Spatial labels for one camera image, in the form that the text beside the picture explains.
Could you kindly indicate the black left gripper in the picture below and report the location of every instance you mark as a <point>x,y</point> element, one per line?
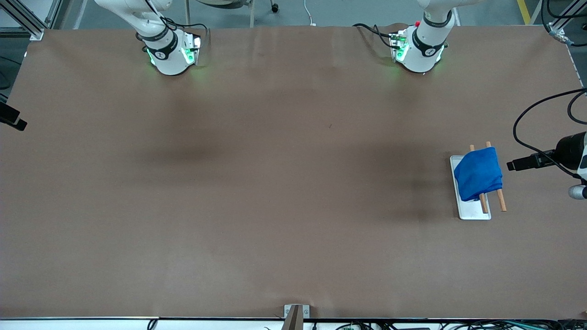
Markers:
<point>567,152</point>

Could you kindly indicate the blue microfibre towel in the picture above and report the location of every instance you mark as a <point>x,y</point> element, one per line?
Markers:
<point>479,174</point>

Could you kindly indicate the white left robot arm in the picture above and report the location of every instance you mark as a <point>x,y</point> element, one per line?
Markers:
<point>422,50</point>

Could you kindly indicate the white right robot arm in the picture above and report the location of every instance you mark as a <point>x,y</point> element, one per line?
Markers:
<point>165,55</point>

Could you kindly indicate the white towel rack base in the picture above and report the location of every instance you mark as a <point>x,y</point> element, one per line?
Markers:
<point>472,211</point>

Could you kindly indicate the wooden rack rod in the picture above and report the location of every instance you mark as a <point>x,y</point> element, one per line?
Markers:
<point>484,204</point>
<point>501,201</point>

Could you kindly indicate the brown table cover sheet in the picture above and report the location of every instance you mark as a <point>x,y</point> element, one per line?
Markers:
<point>275,183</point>

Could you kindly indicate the chair base with caster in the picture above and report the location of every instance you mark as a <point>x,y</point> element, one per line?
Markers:
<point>251,16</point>

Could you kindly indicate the aluminium frame profile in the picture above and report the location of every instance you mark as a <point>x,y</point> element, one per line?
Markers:
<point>566,16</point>
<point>35,33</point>

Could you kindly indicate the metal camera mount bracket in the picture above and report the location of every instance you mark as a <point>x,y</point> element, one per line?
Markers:
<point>288,311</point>

